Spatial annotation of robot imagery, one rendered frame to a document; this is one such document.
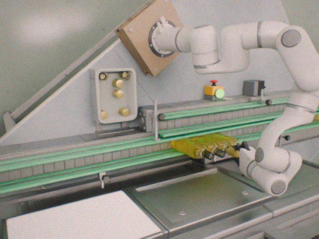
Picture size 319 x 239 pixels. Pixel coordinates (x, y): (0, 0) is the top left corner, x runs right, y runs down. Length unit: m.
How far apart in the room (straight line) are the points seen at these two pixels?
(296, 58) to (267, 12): 0.98
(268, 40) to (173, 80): 0.59
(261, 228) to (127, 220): 0.42
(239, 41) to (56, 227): 0.82
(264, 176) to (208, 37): 0.49
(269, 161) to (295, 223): 0.28
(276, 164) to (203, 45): 0.46
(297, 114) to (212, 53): 0.35
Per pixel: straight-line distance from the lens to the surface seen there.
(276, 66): 1.94
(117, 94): 1.28
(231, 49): 1.04
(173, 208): 1.06
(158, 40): 1.28
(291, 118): 0.96
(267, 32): 1.02
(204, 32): 1.07
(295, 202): 1.19
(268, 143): 0.94
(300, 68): 0.92
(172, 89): 1.47
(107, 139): 1.23
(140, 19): 1.28
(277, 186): 1.00
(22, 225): 1.07
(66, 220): 1.05
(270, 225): 1.07
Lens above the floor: 2.00
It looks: 58 degrees down
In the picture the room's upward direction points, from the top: 111 degrees clockwise
